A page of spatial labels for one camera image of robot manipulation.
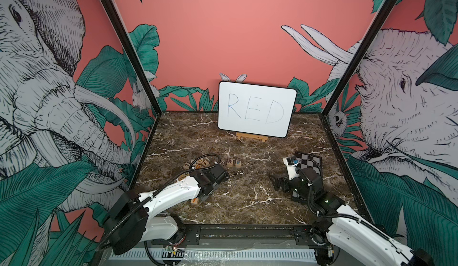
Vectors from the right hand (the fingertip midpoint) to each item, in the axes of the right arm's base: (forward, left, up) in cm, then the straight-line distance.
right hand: (275, 169), depth 80 cm
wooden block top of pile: (+8, +34, -9) cm, 37 cm away
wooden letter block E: (+9, +17, -11) cm, 22 cm away
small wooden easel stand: (+27, +14, -10) cm, 32 cm away
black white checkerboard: (+11, -21, -11) cm, 26 cm away
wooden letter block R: (+9, +22, -10) cm, 25 cm away
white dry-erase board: (+33, +8, +6) cm, 35 cm away
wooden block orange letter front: (-11, +37, -10) cm, 40 cm away
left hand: (-4, +28, -8) cm, 30 cm away
